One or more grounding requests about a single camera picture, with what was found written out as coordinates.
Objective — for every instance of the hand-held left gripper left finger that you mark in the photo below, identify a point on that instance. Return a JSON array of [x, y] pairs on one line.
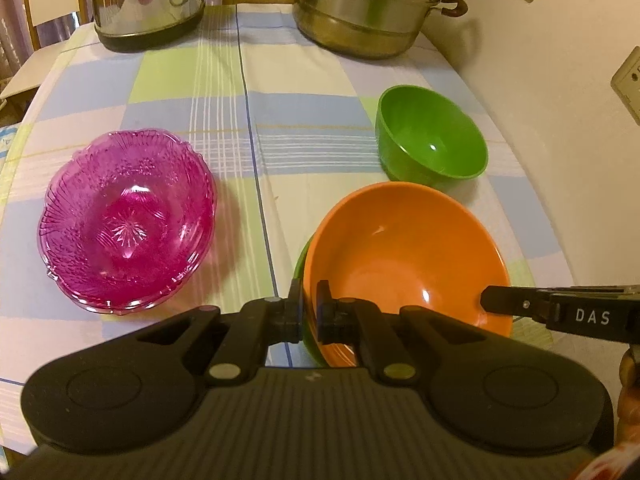
[[292, 310]]

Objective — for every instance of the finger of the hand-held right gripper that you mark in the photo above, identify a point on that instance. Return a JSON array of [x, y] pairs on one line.
[[510, 302]]

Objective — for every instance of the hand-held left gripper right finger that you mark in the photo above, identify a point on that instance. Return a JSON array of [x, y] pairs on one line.
[[325, 315]]

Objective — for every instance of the green plastic bowl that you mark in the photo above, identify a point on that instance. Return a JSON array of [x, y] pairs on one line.
[[311, 352], [430, 130]]

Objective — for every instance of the orange plastic bowl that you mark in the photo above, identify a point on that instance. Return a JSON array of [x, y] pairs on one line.
[[410, 250]]

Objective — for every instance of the pink glass plate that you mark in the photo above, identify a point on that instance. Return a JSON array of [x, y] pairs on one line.
[[112, 311], [125, 210], [102, 301]]

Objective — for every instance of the person's right hand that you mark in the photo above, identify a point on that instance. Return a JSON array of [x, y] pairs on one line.
[[631, 366]]

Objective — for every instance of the checkered tablecloth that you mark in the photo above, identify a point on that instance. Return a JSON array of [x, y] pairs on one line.
[[300, 125]]

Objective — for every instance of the steel steamer pot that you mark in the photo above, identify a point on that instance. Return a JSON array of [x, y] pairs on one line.
[[360, 15]]

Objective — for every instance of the blue white patterned cloth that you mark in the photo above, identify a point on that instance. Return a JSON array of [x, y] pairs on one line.
[[6, 136]]

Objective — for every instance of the steel kettle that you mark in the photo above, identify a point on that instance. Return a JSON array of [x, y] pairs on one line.
[[145, 5]]

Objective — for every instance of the beige wall socket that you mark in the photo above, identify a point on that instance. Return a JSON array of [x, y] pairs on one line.
[[629, 85]]

